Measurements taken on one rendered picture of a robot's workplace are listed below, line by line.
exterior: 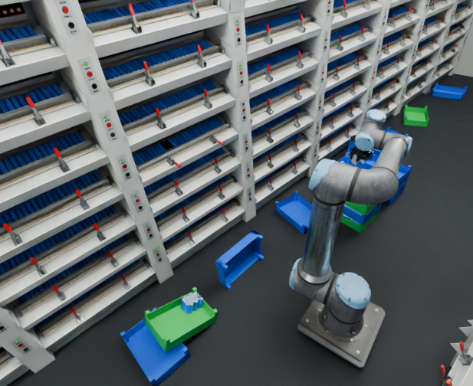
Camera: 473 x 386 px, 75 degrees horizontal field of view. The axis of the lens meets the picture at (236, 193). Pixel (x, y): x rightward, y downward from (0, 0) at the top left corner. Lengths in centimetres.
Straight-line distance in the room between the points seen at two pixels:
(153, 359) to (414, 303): 134
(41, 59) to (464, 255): 225
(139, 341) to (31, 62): 131
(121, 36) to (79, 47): 16
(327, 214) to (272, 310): 79
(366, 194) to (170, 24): 97
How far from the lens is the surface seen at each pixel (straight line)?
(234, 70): 161
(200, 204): 184
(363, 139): 157
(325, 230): 119
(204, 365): 166
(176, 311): 177
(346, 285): 145
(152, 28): 136
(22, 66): 121
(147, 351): 176
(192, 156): 159
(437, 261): 216
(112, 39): 129
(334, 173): 104
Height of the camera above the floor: 153
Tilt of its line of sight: 39 degrees down
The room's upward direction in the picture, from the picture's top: 6 degrees counter-clockwise
